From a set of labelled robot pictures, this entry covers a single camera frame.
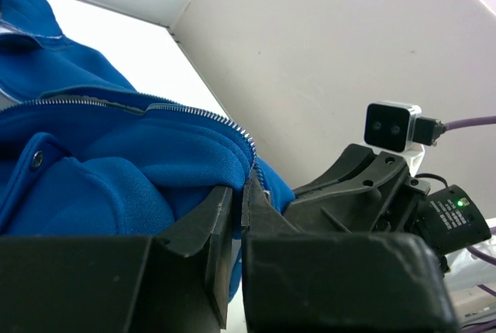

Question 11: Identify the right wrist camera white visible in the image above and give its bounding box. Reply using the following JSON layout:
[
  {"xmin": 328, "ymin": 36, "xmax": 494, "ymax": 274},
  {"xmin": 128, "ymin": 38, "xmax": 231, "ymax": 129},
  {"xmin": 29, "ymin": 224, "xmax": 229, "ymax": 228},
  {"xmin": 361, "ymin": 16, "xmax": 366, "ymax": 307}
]
[{"xmin": 363, "ymin": 101, "xmax": 425, "ymax": 177}]

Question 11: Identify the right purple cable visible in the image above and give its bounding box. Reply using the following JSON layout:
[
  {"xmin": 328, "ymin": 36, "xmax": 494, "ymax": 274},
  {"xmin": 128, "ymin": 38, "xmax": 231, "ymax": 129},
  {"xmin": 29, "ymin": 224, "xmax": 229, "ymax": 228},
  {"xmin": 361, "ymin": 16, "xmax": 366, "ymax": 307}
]
[{"xmin": 441, "ymin": 115, "xmax": 496, "ymax": 299}]

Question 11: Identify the blue zip jacket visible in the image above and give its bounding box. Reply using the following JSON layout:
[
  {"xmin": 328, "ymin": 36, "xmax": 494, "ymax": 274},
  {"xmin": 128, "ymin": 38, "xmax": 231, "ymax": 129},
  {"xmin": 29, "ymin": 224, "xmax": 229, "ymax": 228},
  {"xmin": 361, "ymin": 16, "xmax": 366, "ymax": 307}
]
[{"xmin": 0, "ymin": 0, "xmax": 295, "ymax": 299}]

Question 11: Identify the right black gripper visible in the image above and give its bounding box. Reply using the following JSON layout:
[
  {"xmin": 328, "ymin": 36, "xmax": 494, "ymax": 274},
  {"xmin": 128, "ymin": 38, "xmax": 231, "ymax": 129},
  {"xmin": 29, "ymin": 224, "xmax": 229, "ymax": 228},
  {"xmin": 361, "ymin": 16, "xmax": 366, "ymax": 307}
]
[{"xmin": 284, "ymin": 144, "xmax": 430, "ymax": 233}]

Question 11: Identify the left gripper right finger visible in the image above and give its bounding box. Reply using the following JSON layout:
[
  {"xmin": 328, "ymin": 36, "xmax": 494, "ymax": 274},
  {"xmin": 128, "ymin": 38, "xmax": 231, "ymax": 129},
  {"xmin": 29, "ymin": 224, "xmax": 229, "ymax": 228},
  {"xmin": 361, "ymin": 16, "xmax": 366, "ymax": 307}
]
[{"xmin": 241, "ymin": 179, "xmax": 459, "ymax": 332}]

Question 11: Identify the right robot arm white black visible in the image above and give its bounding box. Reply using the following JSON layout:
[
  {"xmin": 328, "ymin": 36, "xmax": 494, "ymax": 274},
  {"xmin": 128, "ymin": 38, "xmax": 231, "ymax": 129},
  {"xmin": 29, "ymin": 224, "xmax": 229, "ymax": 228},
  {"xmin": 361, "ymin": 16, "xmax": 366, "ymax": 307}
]
[{"xmin": 284, "ymin": 144, "xmax": 491, "ymax": 272}]

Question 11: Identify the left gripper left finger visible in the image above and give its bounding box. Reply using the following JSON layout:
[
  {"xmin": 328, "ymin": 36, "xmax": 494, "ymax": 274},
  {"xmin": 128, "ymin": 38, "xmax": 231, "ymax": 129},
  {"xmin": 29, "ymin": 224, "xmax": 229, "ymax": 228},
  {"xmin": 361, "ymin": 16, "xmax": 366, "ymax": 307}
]
[{"xmin": 1, "ymin": 187, "xmax": 233, "ymax": 332}]

